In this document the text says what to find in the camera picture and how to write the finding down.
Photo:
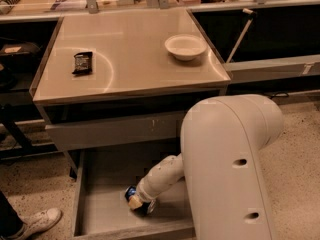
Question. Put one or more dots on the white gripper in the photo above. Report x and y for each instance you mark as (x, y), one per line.
(145, 191)

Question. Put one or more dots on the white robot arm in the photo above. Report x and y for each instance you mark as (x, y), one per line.
(220, 140)

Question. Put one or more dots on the white sneaker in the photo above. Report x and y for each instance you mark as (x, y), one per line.
(39, 222)

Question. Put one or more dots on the black snack bar wrapper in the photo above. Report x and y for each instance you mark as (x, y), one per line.
(83, 63)

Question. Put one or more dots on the closed grey top drawer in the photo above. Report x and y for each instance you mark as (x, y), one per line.
(115, 131)

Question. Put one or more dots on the open grey middle drawer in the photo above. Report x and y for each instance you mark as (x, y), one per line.
(101, 211)

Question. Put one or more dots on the black bag on left shelf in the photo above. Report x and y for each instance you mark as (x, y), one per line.
(20, 57)

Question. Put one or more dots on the blue pepsi can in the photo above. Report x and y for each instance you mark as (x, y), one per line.
(146, 208)

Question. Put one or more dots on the grey cabinet with counter top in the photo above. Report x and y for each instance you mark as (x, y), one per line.
(132, 72)

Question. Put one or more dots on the dark trouser leg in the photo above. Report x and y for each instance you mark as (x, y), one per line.
(10, 223)

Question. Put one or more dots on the white ceramic bowl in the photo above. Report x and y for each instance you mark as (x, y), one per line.
(185, 47)

